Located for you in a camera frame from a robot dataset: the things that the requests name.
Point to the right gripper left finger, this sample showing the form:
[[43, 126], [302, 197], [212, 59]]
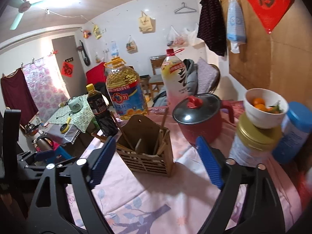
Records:
[[99, 161]]

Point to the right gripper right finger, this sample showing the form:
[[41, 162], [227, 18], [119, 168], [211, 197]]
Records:
[[213, 161]]

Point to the dark soy sauce bottle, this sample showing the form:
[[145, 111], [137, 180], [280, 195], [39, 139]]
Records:
[[100, 111]]

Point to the wooden utensil holder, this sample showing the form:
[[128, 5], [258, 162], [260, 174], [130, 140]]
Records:
[[142, 132]]

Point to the gold-lid tin can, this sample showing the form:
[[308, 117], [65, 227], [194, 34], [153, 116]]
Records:
[[251, 145]]

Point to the green patterned side tablecloth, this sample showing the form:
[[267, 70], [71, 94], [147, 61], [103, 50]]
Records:
[[81, 119]]

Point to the red pot with lid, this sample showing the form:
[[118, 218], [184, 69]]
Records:
[[200, 115]]

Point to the yellow small pan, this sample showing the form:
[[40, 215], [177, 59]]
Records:
[[65, 127]]

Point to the blue plastic stool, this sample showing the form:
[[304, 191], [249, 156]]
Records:
[[52, 156]]

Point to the pink floral tablecloth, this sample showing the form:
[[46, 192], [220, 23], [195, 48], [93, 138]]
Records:
[[145, 203]]

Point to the small green rice cooker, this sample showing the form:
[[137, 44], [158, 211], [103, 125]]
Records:
[[75, 104]]

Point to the metal kettle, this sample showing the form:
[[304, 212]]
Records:
[[44, 143]]

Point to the large cooking oil bottle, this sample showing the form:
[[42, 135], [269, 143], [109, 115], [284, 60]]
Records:
[[124, 88]]

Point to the white bowl with food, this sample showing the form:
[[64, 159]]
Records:
[[265, 108]]

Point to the red cloth on chair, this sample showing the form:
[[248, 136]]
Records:
[[96, 74]]

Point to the blue-lid plastic jar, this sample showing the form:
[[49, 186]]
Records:
[[296, 128]]

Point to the clear red-capped bottle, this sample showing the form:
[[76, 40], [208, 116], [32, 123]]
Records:
[[174, 76]]

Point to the floral curtain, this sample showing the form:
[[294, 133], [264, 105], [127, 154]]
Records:
[[46, 86]]

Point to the small red door poster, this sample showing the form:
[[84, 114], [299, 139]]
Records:
[[67, 69]]

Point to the white plastic bags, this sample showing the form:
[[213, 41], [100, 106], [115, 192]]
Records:
[[183, 39]]

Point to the blue tissue pack hanging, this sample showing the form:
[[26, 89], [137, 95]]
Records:
[[235, 27]]

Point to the black dotted hanging cloth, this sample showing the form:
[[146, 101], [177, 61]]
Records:
[[211, 27]]

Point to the beige tote bag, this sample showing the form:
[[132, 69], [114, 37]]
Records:
[[145, 23]]

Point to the ceiling fan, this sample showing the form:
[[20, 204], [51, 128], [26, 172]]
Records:
[[22, 6]]

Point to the wire clothes hanger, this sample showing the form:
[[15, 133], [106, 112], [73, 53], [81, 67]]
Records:
[[184, 9]]

